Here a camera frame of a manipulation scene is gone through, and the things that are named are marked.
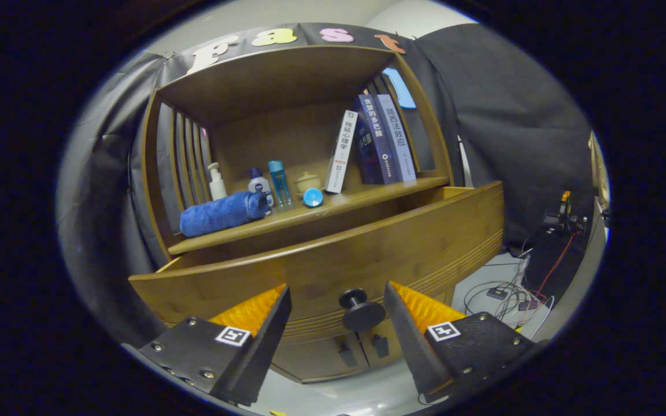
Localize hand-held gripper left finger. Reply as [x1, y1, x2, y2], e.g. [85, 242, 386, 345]
[138, 283, 293, 406]

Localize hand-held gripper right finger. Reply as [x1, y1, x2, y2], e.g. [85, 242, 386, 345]
[383, 280, 536, 403]

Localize wooden drawer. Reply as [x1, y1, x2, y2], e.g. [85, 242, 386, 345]
[128, 180, 505, 347]

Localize wooden cabinet door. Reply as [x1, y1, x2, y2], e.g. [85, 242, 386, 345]
[359, 289, 455, 370]
[272, 332, 371, 383]

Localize wooden countertop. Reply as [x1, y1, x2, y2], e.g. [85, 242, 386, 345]
[166, 175, 450, 256]

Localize wooden cabinet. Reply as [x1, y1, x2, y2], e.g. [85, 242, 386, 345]
[128, 45, 505, 384]

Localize blue folded towel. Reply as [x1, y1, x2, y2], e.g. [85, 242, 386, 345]
[179, 191, 272, 238]

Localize white bottle with blue cap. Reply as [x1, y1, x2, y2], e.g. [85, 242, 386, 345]
[247, 168, 275, 209]

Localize white pump bottle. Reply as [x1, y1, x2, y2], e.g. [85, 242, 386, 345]
[207, 162, 228, 202]

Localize clear blue bottle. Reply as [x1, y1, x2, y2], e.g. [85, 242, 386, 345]
[268, 160, 293, 207]

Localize beige lidded teacup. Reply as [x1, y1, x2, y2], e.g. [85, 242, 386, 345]
[294, 171, 322, 197]

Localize black and orange device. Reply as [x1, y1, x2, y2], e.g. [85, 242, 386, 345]
[543, 191, 589, 235]

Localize white book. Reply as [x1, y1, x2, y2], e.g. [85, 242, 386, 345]
[324, 110, 359, 194]

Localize dark blue book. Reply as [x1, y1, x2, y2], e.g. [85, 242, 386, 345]
[353, 94, 401, 185]

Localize pale lavender book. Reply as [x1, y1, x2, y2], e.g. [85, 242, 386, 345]
[375, 94, 417, 183]

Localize tangled floor cables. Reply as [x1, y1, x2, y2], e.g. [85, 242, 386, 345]
[463, 248, 556, 341]

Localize red cable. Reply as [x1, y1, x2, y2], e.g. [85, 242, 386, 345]
[518, 231, 576, 327]

